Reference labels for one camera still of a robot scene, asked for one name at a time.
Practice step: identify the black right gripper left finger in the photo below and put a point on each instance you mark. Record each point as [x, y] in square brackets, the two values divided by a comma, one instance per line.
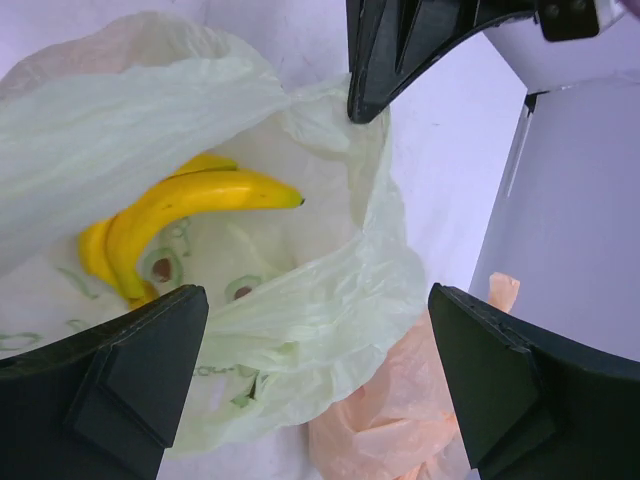
[104, 403]

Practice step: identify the yellow fake banana bunch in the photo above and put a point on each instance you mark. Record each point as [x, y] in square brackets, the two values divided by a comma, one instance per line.
[110, 249]

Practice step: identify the orange tied plastic bag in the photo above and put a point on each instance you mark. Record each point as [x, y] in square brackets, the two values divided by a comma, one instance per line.
[399, 425]

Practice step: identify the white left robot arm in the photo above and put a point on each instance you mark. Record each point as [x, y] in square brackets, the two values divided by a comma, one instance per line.
[516, 149]

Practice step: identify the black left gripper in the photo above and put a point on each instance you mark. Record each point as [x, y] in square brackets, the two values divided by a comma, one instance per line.
[565, 20]

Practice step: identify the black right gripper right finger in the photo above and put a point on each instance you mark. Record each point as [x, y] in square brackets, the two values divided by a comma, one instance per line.
[532, 404]

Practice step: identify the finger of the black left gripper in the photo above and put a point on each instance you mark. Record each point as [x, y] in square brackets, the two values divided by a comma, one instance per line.
[392, 42]

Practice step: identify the green plastic bag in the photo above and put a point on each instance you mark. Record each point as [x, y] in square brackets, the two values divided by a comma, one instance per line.
[304, 304]

